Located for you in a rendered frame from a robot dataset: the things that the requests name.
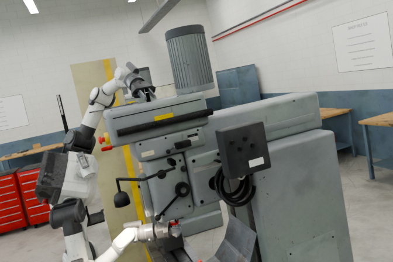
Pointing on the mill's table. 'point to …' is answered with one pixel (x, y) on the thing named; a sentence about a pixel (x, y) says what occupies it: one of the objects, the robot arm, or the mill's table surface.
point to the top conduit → (164, 122)
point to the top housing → (113, 121)
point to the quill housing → (168, 188)
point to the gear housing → (157, 148)
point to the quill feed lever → (183, 188)
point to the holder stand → (172, 242)
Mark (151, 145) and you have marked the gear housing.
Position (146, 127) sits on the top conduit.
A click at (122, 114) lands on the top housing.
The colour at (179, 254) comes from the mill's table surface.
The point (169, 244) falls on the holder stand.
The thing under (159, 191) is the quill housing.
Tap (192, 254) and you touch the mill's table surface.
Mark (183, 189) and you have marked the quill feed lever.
